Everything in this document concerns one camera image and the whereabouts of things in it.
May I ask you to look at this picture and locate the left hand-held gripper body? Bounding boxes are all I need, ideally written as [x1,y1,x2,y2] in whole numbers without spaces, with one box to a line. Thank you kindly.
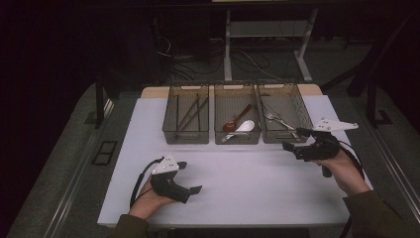
[150,154,191,204]

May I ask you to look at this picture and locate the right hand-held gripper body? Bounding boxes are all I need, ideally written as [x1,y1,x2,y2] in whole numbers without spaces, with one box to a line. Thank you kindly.
[294,118,360,179]

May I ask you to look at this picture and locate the metal fork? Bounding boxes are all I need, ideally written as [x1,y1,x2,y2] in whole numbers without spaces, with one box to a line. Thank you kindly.
[262,108,297,132]

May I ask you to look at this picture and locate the smoky clear plastic bin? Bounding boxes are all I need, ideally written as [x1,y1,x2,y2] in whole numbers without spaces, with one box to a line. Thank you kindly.
[257,80,315,145]
[161,82,210,145]
[213,82,262,146]

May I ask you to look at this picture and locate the white ceramic spoon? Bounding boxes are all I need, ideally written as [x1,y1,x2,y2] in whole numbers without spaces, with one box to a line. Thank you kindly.
[220,119,257,143]

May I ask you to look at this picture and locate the brown wooden spoon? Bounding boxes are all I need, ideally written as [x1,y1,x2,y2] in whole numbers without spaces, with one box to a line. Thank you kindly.
[222,103,254,133]

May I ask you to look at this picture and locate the white table mat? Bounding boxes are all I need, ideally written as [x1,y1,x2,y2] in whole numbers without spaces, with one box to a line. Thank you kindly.
[97,94,374,228]

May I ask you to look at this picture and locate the black metal stand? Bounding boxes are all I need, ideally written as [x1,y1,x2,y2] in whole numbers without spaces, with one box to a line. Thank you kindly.
[366,78,394,129]

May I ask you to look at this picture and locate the white metal stand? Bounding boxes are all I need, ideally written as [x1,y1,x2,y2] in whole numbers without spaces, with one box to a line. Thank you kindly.
[223,8,320,83]

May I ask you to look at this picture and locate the left hand-held gripper cable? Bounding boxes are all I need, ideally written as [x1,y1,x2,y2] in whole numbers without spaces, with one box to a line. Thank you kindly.
[129,157,165,209]

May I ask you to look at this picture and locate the hand-held gripper cable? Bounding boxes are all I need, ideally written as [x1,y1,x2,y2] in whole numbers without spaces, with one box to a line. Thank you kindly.
[129,157,165,209]
[338,140,367,238]

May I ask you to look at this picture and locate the right hand-held gripper cable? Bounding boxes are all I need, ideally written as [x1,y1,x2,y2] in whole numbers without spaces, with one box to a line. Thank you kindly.
[338,140,367,238]

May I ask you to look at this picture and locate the metal floor rail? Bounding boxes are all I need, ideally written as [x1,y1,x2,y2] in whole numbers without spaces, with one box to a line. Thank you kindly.
[350,98,420,216]
[43,98,115,238]

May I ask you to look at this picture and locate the tangle of floor cables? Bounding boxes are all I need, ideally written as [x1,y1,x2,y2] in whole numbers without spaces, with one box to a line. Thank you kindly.
[154,33,282,82]

